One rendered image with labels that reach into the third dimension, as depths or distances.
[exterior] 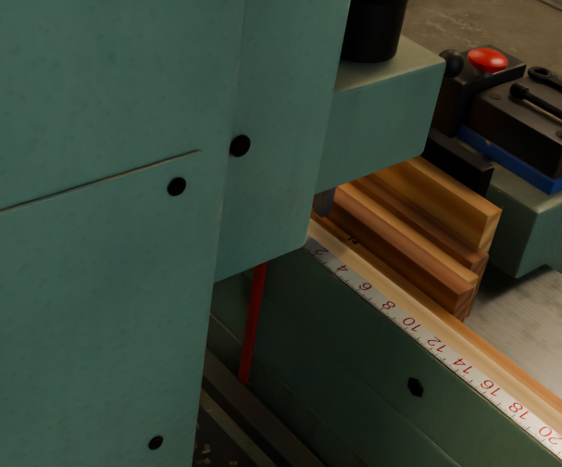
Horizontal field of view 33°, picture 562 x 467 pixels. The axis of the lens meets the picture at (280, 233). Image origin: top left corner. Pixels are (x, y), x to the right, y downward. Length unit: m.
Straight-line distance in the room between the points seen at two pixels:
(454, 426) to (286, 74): 0.23
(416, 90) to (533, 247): 0.18
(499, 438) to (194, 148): 0.26
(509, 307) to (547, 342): 0.04
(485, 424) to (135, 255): 0.24
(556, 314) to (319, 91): 0.30
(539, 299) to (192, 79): 0.41
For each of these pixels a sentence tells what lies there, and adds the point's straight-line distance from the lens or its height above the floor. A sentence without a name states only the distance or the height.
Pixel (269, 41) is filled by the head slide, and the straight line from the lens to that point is 0.42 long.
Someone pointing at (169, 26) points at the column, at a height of 1.17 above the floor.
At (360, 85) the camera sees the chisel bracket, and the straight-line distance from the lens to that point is 0.54.
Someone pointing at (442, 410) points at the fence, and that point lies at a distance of 0.55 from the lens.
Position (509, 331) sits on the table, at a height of 0.90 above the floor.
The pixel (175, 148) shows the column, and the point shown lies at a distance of 0.36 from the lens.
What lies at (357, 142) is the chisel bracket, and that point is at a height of 1.03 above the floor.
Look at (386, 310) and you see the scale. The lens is 0.56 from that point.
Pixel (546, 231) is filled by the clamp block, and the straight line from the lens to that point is 0.71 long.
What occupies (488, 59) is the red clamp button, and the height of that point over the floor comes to 1.02.
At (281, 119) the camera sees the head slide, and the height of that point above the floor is 1.09.
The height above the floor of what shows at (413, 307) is 0.95.
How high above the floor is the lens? 1.31
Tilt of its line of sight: 36 degrees down
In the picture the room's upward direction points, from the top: 9 degrees clockwise
